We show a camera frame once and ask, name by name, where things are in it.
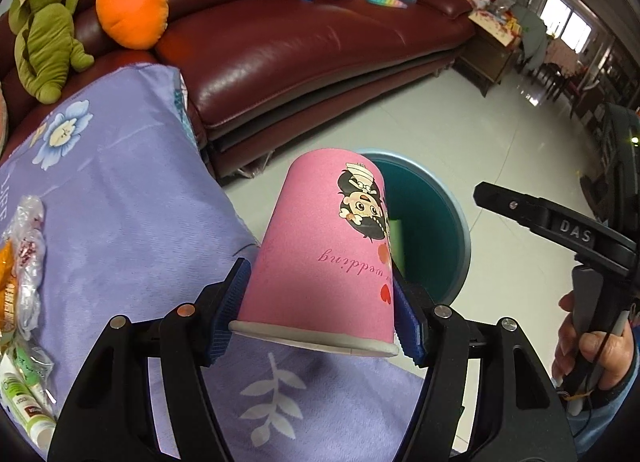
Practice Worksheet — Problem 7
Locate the pile of packets on cabinet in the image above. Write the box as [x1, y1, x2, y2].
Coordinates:
[455, 0, 523, 47]

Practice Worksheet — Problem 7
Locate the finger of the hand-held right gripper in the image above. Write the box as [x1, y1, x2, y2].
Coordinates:
[474, 182, 551, 237]

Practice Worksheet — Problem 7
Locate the person's right hand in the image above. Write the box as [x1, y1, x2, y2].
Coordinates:
[551, 292, 636, 390]

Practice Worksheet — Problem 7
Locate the clear plastic bag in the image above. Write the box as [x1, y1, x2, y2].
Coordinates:
[2, 195, 48, 337]

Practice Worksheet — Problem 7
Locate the person's right forearm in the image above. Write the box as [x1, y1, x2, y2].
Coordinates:
[552, 362, 640, 448]

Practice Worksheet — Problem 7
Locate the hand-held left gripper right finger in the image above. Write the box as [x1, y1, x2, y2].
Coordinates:
[392, 276, 576, 462]

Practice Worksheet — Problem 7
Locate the chair with grey-green cloth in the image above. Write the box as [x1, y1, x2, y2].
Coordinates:
[515, 6, 551, 75]

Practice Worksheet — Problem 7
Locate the white tube with green label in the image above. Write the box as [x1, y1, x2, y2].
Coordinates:
[0, 357, 57, 448]

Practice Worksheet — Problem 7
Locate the dark red leather sofa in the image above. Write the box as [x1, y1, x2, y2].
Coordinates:
[0, 0, 478, 183]

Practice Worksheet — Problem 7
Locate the wooden side cabinet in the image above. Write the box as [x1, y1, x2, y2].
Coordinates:
[457, 16, 521, 97]

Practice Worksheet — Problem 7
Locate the pink paper cup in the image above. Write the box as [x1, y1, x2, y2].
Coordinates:
[228, 148, 401, 358]

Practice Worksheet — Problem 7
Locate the blue checkered cloth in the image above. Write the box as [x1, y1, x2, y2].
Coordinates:
[172, 69, 207, 155]

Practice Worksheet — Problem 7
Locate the green and white plastic packet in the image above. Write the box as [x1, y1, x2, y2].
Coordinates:
[10, 337, 55, 393]

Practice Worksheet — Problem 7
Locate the blue plastic trash bin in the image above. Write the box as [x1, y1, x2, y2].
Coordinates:
[357, 149, 472, 305]

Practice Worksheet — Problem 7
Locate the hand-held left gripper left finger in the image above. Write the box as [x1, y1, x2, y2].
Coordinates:
[47, 258, 252, 462]

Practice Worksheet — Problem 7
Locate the green plush toy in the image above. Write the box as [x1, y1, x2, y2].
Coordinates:
[9, 0, 95, 103]

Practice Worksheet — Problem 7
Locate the purple floral blanket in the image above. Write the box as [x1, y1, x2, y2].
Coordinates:
[0, 63, 426, 462]

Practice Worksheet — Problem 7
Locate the bright window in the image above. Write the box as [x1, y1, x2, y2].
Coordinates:
[542, 0, 593, 55]

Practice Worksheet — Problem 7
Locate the orange-yellow snack bag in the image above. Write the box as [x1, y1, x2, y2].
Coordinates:
[0, 239, 22, 337]

